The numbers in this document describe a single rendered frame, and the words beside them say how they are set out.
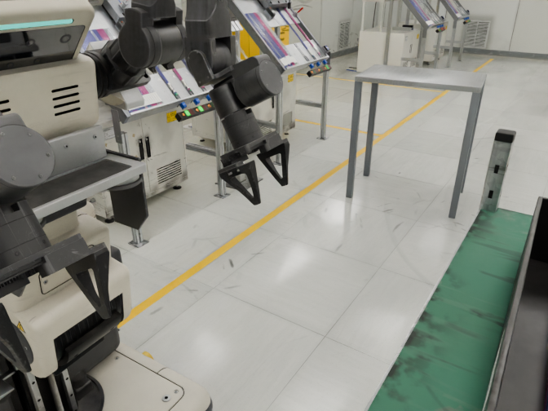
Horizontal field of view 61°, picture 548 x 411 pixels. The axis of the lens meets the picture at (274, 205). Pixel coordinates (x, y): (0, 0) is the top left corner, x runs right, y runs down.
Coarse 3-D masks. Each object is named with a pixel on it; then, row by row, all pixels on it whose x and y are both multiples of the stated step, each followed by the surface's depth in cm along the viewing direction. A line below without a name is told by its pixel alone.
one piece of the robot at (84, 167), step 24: (72, 144) 80; (96, 144) 84; (72, 168) 81; (96, 168) 82; (120, 168) 82; (144, 168) 83; (48, 192) 73; (72, 192) 72; (96, 192) 76; (120, 192) 91; (144, 192) 88; (48, 216) 80; (120, 216) 94; (144, 216) 90; (24, 288) 72
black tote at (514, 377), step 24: (528, 240) 55; (528, 264) 68; (528, 288) 63; (528, 312) 59; (504, 336) 41; (528, 336) 55; (504, 360) 38; (528, 360) 51; (504, 384) 48; (528, 384) 48; (504, 408) 46; (528, 408) 46
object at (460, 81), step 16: (368, 80) 272; (384, 80) 268; (400, 80) 264; (416, 80) 264; (432, 80) 264; (448, 80) 264; (464, 80) 264; (480, 80) 264; (480, 96) 287; (352, 112) 284; (352, 128) 289; (368, 128) 327; (352, 144) 293; (368, 144) 332; (464, 144) 263; (352, 160) 298; (368, 160) 337; (464, 160) 267; (352, 176) 302; (368, 176) 342; (464, 176) 311; (352, 192) 310
